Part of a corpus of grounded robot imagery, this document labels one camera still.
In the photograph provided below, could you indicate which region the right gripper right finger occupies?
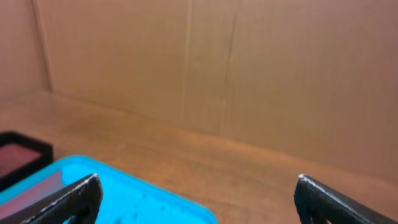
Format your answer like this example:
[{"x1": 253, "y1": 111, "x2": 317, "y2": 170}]
[{"x1": 294, "y1": 174, "x2": 397, "y2": 224}]

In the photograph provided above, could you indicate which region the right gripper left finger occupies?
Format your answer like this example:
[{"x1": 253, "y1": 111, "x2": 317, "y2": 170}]
[{"x1": 1, "y1": 174, "x2": 103, "y2": 224}]

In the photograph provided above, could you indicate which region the teal plastic serving tray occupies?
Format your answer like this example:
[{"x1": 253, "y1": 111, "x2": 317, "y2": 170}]
[{"x1": 1, "y1": 156, "x2": 218, "y2": 224}]

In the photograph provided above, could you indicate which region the black red small tray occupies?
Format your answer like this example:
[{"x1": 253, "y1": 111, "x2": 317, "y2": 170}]
[{"x1": 1, "y1": 131, "x2": 53, "y2": 191}]

